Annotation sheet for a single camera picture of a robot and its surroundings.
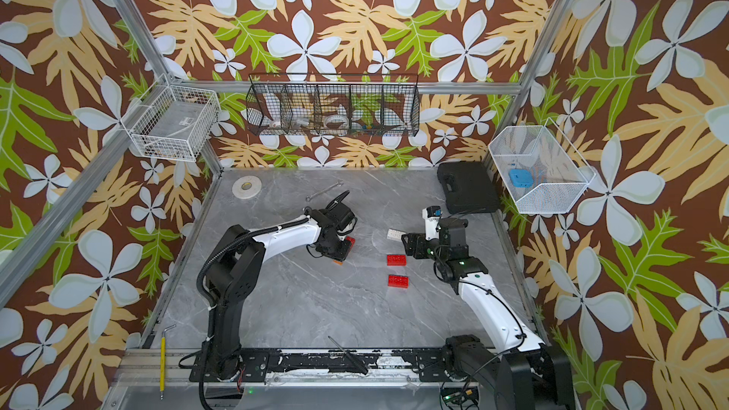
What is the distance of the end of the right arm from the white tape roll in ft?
2.26

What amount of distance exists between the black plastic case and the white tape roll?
0.77 metres

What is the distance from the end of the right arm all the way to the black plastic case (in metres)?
0.35

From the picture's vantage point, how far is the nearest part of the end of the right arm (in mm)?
639

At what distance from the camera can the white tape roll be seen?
1137mm

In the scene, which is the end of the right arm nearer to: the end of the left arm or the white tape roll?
the end of the left arm

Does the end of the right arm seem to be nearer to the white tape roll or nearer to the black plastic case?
the black plastic case

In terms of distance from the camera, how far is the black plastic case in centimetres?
108
